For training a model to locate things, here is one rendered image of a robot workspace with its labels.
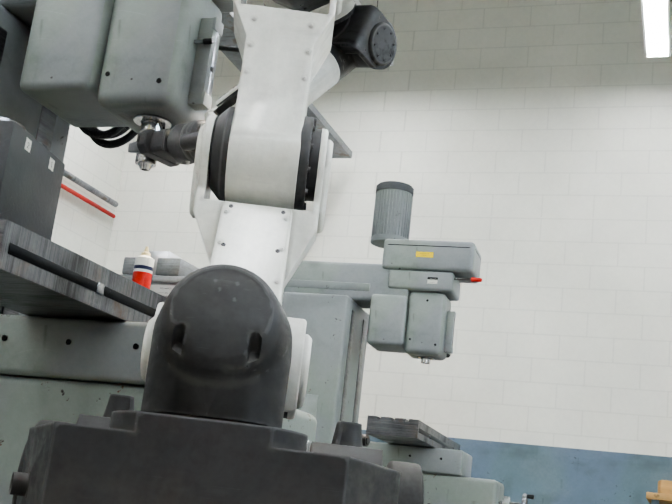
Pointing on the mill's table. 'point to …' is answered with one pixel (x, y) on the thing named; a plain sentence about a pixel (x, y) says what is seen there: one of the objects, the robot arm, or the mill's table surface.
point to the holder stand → (28, 179)
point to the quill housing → (152, 59)
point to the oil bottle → (143, 269)
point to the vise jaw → (174, 267)
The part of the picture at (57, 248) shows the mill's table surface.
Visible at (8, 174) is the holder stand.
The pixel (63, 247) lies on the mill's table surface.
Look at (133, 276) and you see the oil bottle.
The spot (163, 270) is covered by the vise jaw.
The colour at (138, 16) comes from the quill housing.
